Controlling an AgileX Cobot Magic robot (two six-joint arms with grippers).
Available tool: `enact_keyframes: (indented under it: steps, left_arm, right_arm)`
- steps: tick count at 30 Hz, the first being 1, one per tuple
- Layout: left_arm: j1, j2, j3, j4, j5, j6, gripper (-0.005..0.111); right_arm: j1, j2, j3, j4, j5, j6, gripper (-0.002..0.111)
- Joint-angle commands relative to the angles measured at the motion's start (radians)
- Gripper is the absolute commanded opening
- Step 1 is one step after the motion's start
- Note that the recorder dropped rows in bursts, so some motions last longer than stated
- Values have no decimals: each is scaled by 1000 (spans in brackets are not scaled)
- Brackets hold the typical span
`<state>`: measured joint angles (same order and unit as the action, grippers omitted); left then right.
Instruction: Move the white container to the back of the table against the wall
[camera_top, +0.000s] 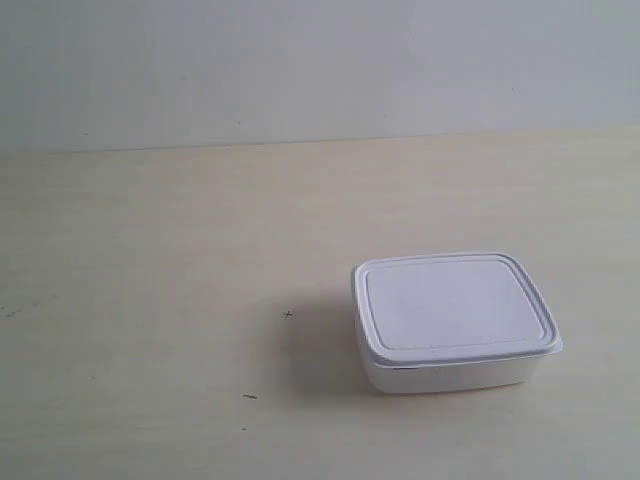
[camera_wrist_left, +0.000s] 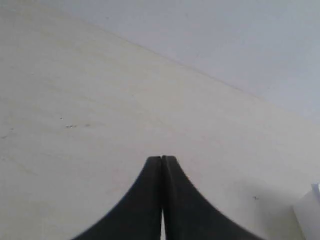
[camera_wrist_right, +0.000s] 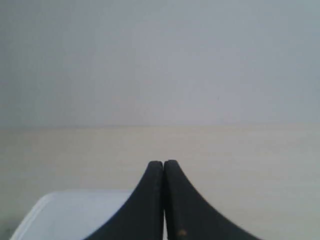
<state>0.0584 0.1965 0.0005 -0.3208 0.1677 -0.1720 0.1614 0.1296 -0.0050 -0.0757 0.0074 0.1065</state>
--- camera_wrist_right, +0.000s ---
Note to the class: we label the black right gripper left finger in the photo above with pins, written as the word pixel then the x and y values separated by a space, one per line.
pixel 141 217

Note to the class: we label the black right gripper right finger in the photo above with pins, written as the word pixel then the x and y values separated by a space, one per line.
pixel 189 216

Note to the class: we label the white lidded plastic container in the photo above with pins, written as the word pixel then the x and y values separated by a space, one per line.
pixel 70 214

